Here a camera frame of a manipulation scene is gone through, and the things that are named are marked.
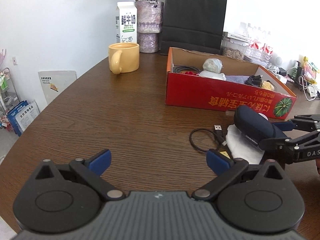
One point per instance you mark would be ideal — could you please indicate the person right hand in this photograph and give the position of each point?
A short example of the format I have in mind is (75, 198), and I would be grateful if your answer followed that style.
(318, 165)

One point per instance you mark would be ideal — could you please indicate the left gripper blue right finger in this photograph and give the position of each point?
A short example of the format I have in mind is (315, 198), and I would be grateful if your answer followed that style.
(228, 171)

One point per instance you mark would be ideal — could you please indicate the yellow ceramic mug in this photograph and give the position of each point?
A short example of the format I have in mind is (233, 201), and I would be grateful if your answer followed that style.
(123, 57)

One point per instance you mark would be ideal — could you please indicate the red cardboard box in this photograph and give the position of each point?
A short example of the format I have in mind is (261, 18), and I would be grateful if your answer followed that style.
(186, 90)

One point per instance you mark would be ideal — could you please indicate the black paper bag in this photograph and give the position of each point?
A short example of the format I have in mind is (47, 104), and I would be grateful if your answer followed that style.
(193, 25)

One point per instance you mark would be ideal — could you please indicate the yellow snack packet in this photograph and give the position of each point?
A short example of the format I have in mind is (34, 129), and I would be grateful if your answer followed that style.
(310, 71)

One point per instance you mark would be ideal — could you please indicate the navy blue zip case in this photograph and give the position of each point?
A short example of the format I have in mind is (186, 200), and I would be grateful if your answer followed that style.
(258, 130)

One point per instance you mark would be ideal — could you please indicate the white quilted pad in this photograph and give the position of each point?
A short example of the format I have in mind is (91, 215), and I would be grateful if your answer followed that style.
(240, 147)

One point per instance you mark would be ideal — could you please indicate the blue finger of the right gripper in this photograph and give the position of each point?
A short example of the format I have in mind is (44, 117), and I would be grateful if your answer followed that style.
(285, 126)

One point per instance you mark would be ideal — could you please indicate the white robot figurine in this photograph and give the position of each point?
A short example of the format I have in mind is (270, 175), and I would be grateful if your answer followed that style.
(274, 64)

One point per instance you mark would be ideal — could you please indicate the clear plastic bag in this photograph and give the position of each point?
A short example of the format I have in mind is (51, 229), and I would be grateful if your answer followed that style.
(213, 65)

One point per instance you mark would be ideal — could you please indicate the blue white leaflets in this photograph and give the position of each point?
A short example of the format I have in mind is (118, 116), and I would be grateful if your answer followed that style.
(22, 115)

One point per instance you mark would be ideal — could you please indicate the yellow white plush toy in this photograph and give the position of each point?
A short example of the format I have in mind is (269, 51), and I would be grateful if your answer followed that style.
(267, 85)

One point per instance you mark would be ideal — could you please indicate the purple ceramic vase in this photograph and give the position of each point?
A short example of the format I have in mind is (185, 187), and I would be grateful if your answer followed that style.
(149, 25)

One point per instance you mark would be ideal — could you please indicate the clear seed container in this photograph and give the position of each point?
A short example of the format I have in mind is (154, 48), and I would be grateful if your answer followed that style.
(233, 48)

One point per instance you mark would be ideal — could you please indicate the red fabric rose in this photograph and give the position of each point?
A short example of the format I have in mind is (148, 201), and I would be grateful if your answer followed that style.
(191, 73)

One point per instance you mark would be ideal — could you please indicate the grey metal tin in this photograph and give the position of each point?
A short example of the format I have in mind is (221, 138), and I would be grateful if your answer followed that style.
(257, 57)

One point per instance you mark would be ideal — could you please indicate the white booklet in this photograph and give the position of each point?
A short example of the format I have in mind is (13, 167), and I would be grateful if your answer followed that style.
(54, 82)

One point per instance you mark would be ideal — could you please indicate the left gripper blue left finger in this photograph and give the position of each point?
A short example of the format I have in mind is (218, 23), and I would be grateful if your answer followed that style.
(88, 172)

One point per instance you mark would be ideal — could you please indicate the black power adapter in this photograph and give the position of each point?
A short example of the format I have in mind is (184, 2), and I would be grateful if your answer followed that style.
(282, 71)

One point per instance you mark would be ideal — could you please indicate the wire rack with items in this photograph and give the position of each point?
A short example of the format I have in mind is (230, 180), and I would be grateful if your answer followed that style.
(9, 98)

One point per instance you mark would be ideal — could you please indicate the white flat box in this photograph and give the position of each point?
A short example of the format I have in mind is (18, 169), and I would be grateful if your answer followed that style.
(239, 37)

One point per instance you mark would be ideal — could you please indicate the purple cloth pouch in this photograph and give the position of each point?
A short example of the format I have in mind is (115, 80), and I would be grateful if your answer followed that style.
(237, 79)

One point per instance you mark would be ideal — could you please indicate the white green milk carton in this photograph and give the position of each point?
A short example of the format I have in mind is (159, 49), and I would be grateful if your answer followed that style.
(126, 22)

